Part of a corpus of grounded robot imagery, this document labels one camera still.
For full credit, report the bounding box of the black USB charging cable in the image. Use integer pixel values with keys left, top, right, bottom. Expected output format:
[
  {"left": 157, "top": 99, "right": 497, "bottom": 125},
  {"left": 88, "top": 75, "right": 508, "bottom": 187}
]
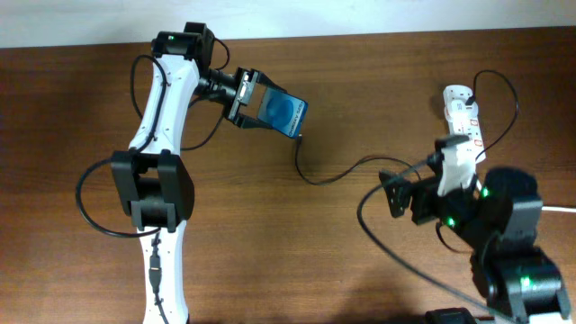
[{"left": 294, "top": 69, "right": 520, "bottom": 186}]

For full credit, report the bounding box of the white power strip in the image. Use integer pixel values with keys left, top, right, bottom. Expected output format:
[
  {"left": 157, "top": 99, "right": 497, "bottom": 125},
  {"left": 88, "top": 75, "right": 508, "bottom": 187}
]
[{"left": 443, "top": 85, "right": 486, "bottom": 164}]

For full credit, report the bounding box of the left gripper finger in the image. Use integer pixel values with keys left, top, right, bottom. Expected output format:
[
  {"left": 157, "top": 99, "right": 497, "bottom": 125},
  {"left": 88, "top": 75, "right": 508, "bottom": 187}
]
[
  {"left": 237, "top": 114, "right": 273, "bottom": 130},
  {"left": 256, "top": 71, "right": 287, "bottom": 94}
]

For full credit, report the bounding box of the blue Galaxy smartphone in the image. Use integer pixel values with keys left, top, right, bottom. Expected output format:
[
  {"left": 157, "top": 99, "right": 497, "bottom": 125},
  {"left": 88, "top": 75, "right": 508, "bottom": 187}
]
[{"left": 257, "top": 87, "right": 308, "bottom": 139}]

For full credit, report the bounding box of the white USB charger plug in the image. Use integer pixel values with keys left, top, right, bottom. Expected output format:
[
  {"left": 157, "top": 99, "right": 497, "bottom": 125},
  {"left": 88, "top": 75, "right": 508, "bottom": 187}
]
[{"left": 445, "top": 100, "right": 479, "bottom": 122}]

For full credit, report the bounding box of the white power strip cord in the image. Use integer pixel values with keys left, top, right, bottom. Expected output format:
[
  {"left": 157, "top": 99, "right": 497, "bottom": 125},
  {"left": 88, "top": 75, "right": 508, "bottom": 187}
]
[{"left": 474, "top": 177, "right": 576, "bottom": 214}]

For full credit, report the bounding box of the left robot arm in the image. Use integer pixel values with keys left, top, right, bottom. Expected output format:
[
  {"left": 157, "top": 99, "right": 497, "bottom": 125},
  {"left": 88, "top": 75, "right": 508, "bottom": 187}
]
[{"left": 111, "top": 22, "right": 284, "bottom": 323}]

